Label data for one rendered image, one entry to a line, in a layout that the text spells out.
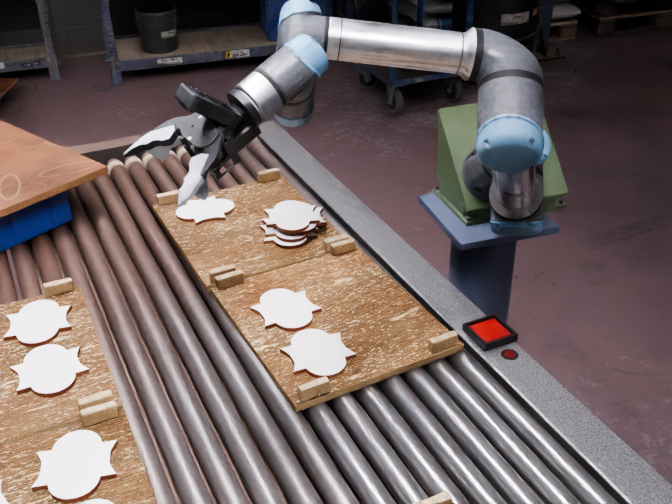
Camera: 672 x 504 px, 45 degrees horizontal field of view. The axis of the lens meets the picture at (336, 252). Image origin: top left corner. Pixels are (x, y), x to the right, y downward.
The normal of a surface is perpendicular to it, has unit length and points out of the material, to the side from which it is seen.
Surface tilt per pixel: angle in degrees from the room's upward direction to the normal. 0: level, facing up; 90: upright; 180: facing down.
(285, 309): 0
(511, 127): 44
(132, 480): 0
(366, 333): 0
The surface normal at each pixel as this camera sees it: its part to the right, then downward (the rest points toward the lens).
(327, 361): -0.01, -0.85
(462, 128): 0.22, -0.26
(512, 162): -0.10, 0.91
